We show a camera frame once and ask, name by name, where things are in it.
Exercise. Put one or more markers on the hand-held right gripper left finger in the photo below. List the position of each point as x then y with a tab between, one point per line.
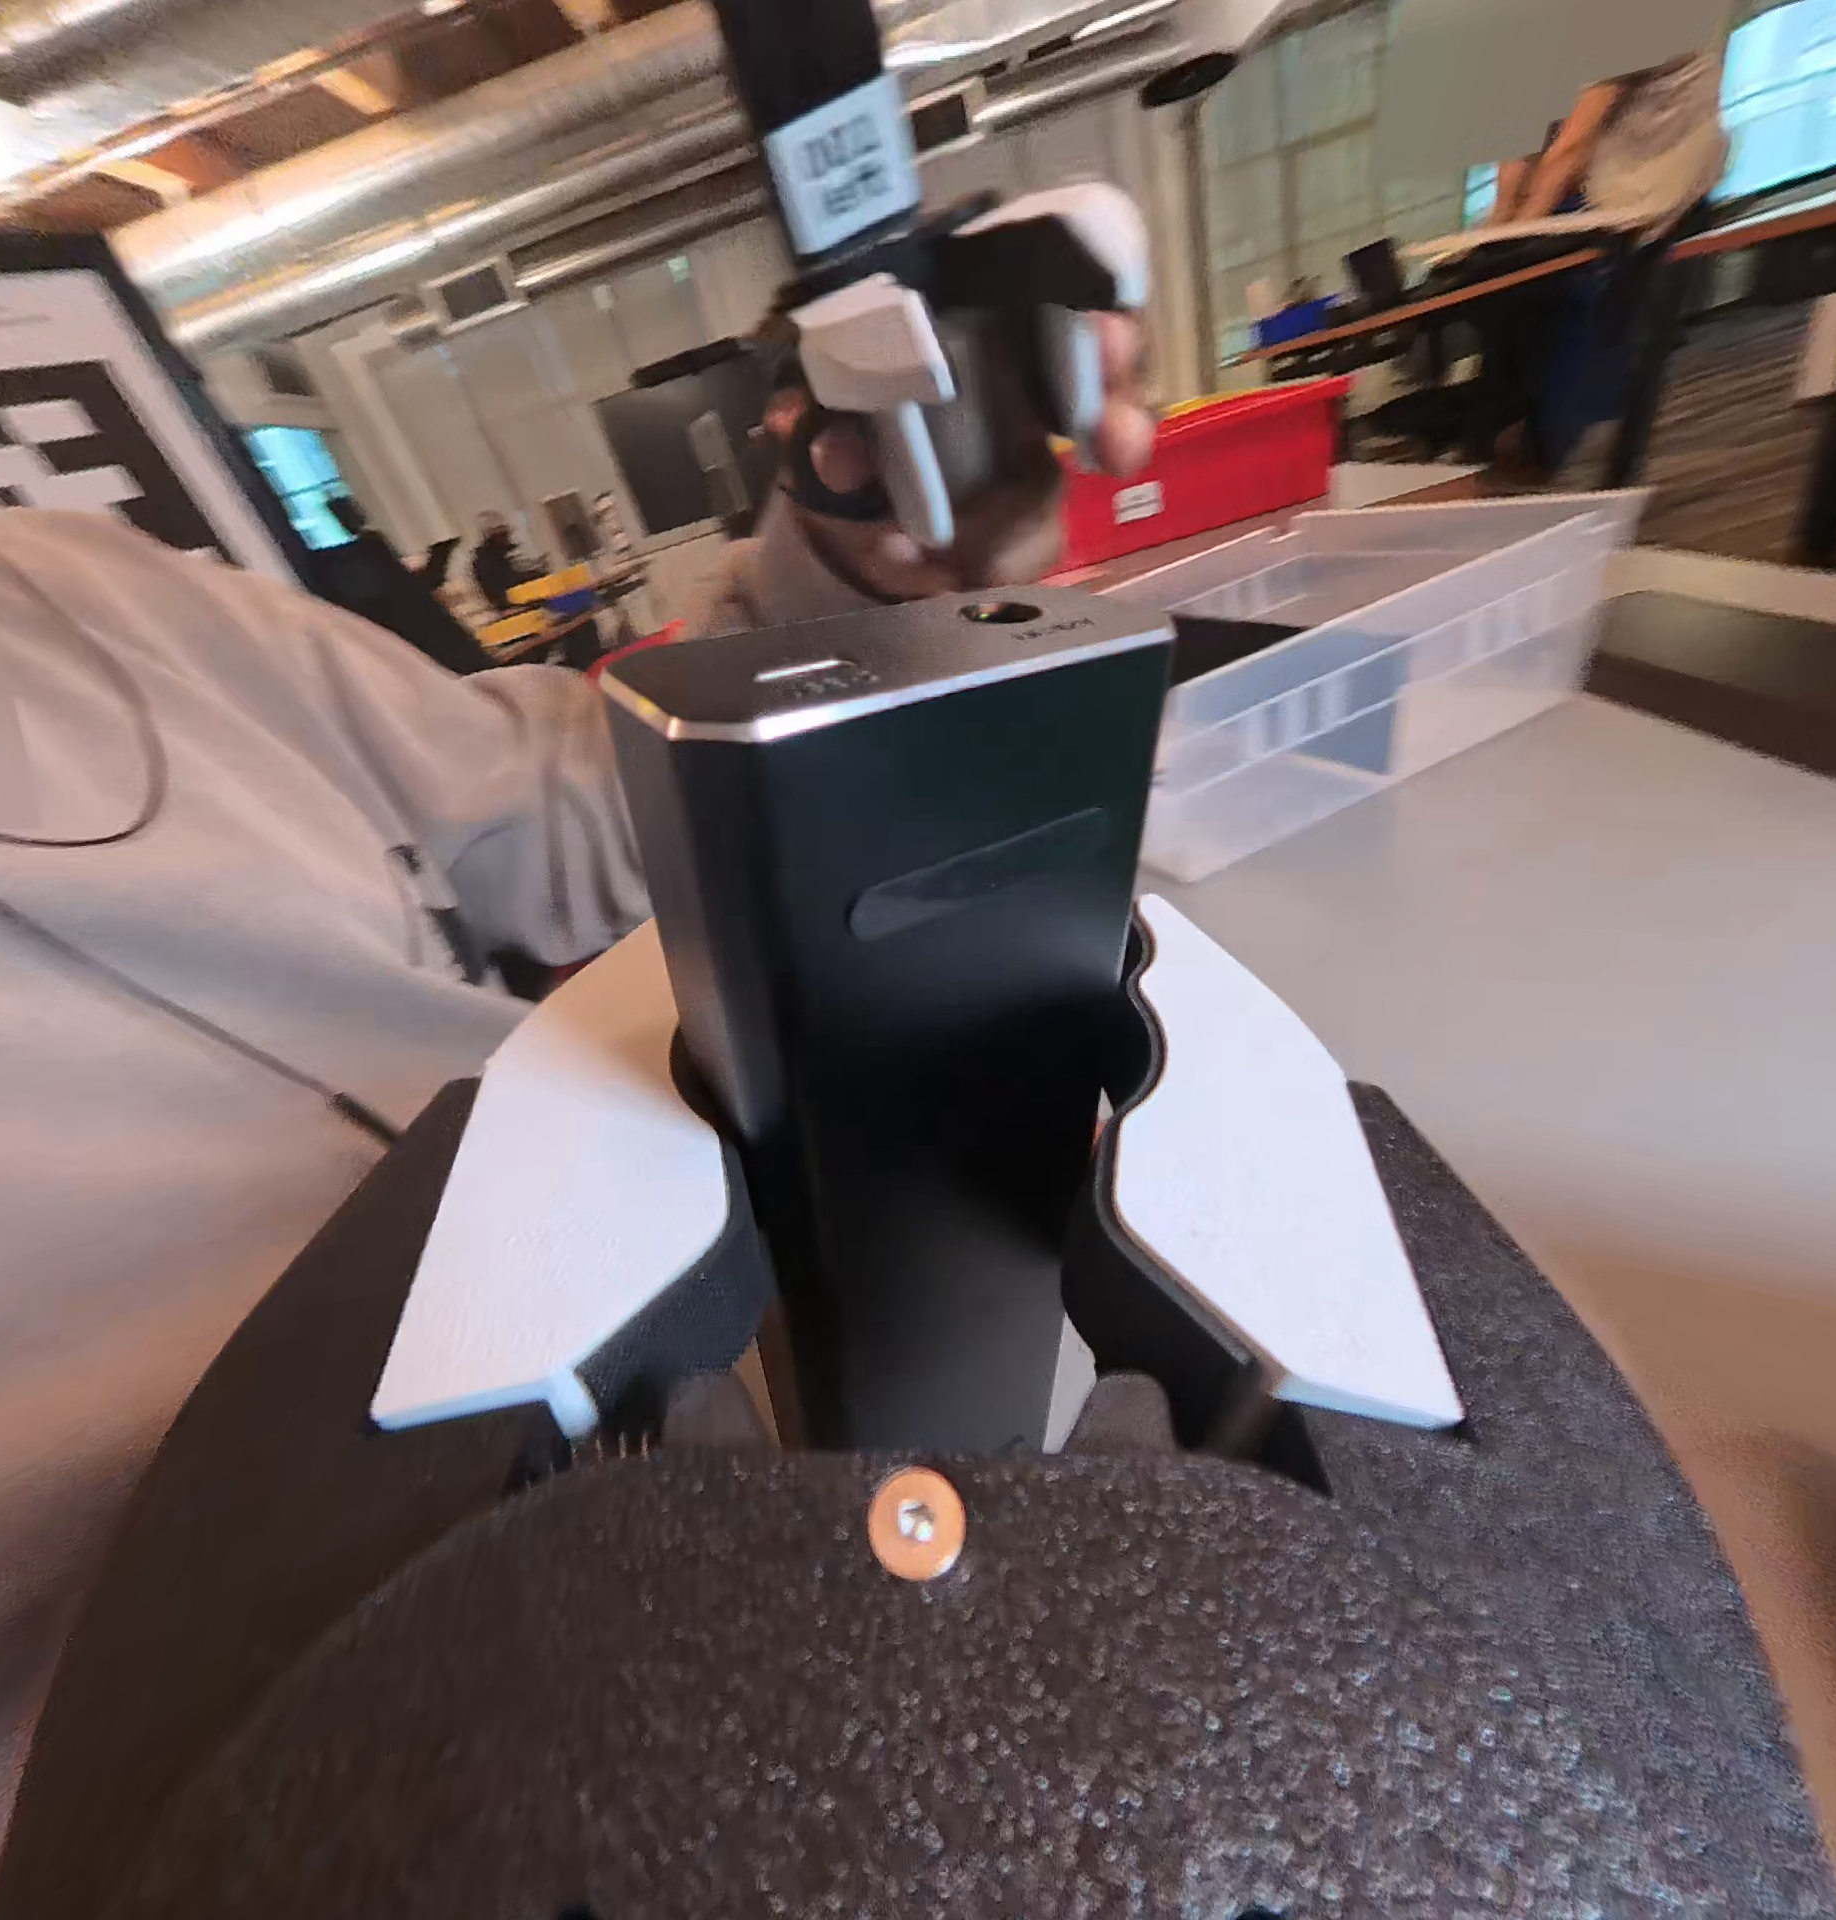
572	1216

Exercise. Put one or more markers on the silver ventilation duct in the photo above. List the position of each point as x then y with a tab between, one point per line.
407	196

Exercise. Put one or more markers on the clear plastic bin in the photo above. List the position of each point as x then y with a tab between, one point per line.
1383	661

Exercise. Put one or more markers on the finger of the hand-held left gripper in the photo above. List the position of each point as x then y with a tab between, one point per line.
880	346
1098	240

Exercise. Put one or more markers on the person's left hand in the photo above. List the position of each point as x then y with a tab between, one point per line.
1128	405

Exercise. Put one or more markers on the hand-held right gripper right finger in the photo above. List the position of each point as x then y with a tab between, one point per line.
1262	1201

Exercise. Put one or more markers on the black and white marker board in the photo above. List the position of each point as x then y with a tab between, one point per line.
77	405

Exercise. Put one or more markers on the black divider card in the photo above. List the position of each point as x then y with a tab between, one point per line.
1233	641

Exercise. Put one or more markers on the blue plastic bin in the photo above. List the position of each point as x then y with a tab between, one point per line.
1301	322

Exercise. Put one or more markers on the black floor lamp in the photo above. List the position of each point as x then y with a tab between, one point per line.
1187	77

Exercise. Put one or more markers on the wooden office desk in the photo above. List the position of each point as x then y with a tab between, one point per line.
1758	240

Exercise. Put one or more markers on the dark screen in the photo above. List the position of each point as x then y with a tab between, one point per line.
662	450

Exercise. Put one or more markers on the red plastic bin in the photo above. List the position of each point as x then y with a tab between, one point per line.
1233	450

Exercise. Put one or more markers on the person's left forearm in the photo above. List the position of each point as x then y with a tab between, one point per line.
258	721

